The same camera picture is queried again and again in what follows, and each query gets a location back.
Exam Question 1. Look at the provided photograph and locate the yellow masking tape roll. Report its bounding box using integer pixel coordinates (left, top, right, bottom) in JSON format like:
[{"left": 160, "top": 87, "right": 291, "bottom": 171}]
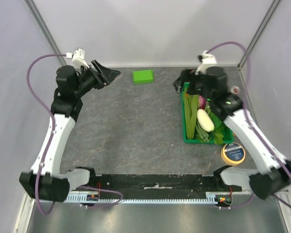
[{"left": 221, "top": 143, "right": 245, "bottom": 166}]

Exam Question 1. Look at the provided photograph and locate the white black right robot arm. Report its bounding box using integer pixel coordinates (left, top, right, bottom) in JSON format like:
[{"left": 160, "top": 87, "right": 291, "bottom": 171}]
[{"left": 173, "top": 67, "right": 291, "bottom": 200}]

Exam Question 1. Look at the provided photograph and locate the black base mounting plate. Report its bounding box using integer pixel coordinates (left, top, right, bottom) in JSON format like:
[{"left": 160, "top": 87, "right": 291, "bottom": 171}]
[{"left": 92, "top": 174, "right": 242, "bottom": 200}]

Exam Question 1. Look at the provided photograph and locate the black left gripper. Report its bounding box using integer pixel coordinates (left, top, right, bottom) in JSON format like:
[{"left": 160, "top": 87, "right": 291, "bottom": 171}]
[{"left": 73, "top": 59, "right": 120, "bottom": 97}]

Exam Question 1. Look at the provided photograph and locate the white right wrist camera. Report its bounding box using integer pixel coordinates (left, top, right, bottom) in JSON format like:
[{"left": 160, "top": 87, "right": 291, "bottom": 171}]
[{"left": 195, "top": 50, "right": 217, "bottom": 75}]

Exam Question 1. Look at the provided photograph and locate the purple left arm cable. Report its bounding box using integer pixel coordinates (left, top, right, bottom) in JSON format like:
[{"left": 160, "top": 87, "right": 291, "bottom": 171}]
[{"left": 26, "top": 53, "right": 124, "bottom": 216}]

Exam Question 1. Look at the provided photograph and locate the light blue cable duct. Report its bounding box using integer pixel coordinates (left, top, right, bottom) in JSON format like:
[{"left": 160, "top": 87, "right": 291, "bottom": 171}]
[{"left": 64, "top": 192, "right": 231, "bottom": 204}]

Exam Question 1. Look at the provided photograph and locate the green red drink can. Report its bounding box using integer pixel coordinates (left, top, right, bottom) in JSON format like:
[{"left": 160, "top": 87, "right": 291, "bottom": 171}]
[{"left": 229, "top": 86, "right": 240, "bottom": 95}]

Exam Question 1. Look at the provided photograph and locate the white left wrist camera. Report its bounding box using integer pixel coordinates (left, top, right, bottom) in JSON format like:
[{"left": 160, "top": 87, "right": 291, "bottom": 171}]
[{"left": 65, "top": 48, "right": 90, "bottom": 69}]

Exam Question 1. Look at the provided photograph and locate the purple onion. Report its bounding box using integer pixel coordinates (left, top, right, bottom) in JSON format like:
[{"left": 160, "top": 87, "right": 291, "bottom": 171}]
[{"left": 198, "top": 96, "right": 207, "bottom": 109}]

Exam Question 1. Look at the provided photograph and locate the white radish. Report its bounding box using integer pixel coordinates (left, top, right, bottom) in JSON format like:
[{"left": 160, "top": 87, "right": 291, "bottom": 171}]
[{"left": 196, "top": 109, "right": 215, "bottom": 132}]

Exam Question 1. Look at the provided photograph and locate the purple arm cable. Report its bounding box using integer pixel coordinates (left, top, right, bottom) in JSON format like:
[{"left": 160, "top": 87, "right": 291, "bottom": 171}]
[
  {"left": 26, "top": 53, "right": 124, "bottom": 216},
  {"left": 207, "top": 41, "right": 291, "bottom": 211}
]

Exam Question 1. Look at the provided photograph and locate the green plastic crate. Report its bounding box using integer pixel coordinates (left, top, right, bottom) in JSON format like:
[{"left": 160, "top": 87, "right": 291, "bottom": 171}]
[{"left": 181, "top": 84, "right": 234, "bottom": 145}]

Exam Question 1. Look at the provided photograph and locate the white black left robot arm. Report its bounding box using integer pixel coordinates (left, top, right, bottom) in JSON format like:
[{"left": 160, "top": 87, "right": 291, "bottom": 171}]
[{"left": 19, "top": 60, "right": 121, "bottom": 202}]

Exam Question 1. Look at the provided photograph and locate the green long beans bundle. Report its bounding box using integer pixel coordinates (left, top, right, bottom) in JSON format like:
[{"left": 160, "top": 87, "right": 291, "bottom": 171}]
[{"left": 184, "top": 94, "right": 231, "bottom": 143}]

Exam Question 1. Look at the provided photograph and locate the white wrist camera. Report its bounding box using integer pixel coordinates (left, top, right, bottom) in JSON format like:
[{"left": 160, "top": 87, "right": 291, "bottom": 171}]
[
  {"left": 195, "top": 50, "right": 217, "bottom": 75},
  {"left": 65, "top": 48, "right": 90, "bottom": 69}
]

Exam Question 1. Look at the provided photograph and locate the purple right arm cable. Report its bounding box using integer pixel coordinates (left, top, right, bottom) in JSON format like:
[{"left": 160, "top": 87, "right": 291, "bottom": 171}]
[{"left": 207, "top": 41, "right": 291, "bottom": 211}]

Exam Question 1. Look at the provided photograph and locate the green paper box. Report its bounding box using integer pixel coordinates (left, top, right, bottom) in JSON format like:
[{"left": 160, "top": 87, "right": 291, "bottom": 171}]
[{"left": 132, "top": 69, "right": 154, "bottom": 84}]

